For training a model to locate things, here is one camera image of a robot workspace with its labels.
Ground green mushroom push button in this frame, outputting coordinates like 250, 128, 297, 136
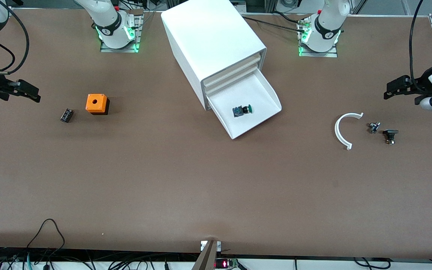
232, 104, 253, 118

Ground small black electrical component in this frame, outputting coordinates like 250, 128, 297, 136
383, 129, 399, 145

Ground white curved plastic piece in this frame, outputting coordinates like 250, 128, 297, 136
335, 112, 364, 150

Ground circuit board with red light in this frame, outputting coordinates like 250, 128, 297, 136
215, 258, 239, 269

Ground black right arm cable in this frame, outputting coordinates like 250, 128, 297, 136
0, 6, 30, 75

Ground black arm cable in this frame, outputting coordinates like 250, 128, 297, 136
409, 0, 426, 94
0, 6, 30, 75

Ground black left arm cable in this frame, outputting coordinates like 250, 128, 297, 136
409, 0, 426, 94

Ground orange button enclosure box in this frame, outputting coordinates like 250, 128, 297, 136
85, 94, 110, 115

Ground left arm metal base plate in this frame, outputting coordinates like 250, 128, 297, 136
298, 22, 338, 57

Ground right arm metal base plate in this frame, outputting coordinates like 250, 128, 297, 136
100, 9, 143, 53

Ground black looped cable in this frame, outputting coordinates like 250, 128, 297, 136
26, 219, 66, 259

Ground black table cable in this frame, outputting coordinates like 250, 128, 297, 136
241, 11, 308, 35

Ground black floor cable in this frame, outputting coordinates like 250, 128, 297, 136
353, 257, 392, 270

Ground tangled black floor cables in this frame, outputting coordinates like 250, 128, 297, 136
0, 247, 194, 270

